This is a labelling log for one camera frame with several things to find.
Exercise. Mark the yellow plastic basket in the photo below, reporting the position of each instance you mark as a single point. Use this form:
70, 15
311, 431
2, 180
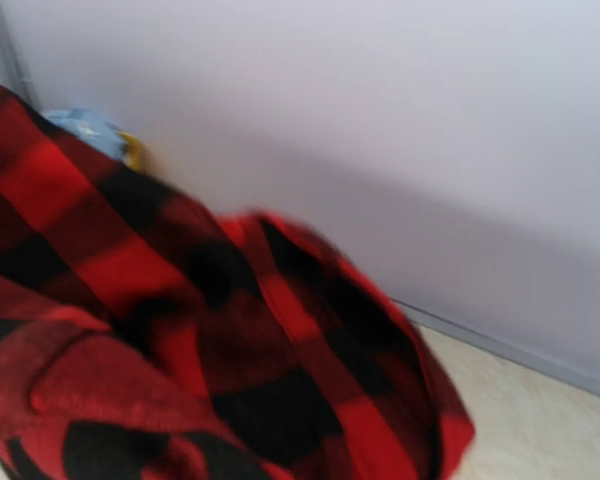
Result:
134, 152

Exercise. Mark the red black plaid shirt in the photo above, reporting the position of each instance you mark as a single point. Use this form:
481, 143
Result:
143, 337

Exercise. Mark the light blue shirt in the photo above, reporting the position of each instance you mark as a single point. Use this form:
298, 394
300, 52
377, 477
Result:
91, 129

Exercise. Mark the left aluminium corner post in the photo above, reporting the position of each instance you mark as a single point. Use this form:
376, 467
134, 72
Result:
13, 70

